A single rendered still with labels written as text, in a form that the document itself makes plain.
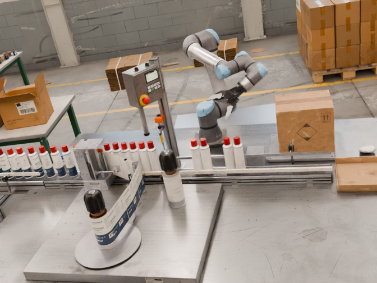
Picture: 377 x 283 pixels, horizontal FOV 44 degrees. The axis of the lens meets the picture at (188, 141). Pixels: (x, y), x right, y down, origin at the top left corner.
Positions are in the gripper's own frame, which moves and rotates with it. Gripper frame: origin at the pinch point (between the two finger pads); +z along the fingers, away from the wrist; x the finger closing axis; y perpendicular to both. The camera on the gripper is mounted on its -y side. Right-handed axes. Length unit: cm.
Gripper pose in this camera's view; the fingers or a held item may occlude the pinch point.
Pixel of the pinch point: (214, 110)
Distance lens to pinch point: 251.7
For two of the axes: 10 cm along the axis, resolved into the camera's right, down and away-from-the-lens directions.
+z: -7.3, 6.6, 1.8
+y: 2.5, 0.1, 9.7
